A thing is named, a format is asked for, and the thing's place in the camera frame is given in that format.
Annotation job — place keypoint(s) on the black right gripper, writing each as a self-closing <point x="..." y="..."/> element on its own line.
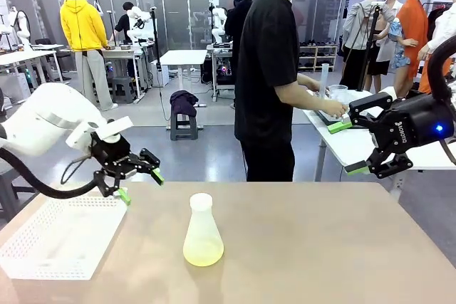
<point x="413" y="124"/>

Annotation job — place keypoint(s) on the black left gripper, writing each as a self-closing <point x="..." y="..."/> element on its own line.
<point x="114" y="154"/>

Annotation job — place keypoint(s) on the clear plastic beaker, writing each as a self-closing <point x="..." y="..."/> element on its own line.
<point x="338" y="93"/>

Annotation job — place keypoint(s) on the clear plastic graduated cylinder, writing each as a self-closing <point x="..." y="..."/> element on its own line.
<point x="324" y="79"/>

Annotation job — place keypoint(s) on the translucent plastic conical flask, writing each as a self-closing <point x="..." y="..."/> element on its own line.
<point x="203" y="243"/>

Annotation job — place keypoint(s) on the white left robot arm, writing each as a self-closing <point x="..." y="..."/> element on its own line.
<point x="39" y="122"/>

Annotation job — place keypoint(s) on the person's left forearm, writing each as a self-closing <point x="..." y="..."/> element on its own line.
<point x="305" y="81"/>

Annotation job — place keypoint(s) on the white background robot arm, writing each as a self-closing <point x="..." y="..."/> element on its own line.
<point x="21" y="26"/>
<point x="137" y="19"/>
<point x="218" y="22"/>

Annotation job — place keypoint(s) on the person's right forearm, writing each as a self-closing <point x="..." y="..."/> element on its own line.
<point x="303" y="95"/>

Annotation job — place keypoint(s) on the person's right hand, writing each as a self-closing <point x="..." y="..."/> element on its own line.
<point x="336" y="108"/>

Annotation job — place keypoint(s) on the person's left hand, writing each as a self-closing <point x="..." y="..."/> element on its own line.
<point x="315" y="88"/>

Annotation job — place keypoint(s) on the white side table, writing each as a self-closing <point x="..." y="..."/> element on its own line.
<point x="352" y="147"/>

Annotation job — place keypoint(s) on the black plastic tray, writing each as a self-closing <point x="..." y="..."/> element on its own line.
<point x="361" y="113"/>

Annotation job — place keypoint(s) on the grey step stool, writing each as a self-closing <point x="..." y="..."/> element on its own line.
<point x="184" y="129"/>

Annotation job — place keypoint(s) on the dark cloth bundle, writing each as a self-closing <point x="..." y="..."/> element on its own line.
<point x="183" y="103"/>

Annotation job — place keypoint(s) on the figure in white shirt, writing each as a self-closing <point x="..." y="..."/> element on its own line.
<point x="386" y="47"/>

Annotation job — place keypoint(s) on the white perforated plastic basket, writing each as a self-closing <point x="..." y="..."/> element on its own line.
<point x="57" y="236"/>

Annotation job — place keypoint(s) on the white shoe rack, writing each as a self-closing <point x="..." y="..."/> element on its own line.
<point x="318" y="58"/>

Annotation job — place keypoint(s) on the mannequin in grey shirt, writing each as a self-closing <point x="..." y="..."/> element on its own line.
<point x="360" y="30"/>

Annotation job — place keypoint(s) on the mannequin in orange dress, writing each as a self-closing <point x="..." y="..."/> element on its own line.
<point x="413" y="30"/>

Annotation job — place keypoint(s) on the white workbench with trays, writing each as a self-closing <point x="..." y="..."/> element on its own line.
<point x="121" y="53"/>

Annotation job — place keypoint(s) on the small white table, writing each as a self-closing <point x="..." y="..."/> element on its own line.
<point x="183" y="57"/>

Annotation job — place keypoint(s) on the mannequin in white jacket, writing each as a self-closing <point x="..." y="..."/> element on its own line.
<point x="443" y="26"/>

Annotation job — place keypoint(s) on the person in black T-shirt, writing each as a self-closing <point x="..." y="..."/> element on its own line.
<point x="267" y="69"/>

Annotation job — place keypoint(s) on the black light stand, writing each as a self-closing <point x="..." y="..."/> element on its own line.
<point x="155" y="44"/>

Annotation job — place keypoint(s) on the white drawer cabinet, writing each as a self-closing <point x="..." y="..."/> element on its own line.
<point x="16" y="85"/>

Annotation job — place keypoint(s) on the person in yellow top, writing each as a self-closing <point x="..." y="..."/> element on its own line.
<point x="83" y="33"/>

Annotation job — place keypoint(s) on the long white desk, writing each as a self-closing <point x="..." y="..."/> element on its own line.
<point x="25" y="55"/>

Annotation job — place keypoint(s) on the person in black hoodie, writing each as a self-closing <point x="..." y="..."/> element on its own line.
<point x="237" y="19"/>

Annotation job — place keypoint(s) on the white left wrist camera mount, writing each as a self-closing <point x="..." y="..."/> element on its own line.
<point x="114" y="129"/>

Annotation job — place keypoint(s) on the black camera tripod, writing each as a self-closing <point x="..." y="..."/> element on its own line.
<point x="368" y="40"/>

